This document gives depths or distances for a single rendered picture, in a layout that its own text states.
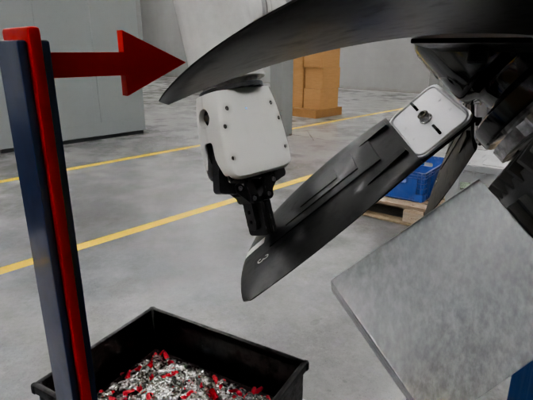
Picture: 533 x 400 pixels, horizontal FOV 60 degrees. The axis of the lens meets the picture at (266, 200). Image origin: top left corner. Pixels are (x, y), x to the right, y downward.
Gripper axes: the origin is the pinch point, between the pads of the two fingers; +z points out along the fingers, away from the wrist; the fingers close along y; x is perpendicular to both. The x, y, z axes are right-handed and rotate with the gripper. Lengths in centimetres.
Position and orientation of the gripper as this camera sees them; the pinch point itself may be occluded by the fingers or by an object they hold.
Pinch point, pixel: (259, 217)
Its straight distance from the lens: 55.6
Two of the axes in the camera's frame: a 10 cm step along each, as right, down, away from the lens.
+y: 7.0, -2.3, 6.7
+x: -6.8, 0.7, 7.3
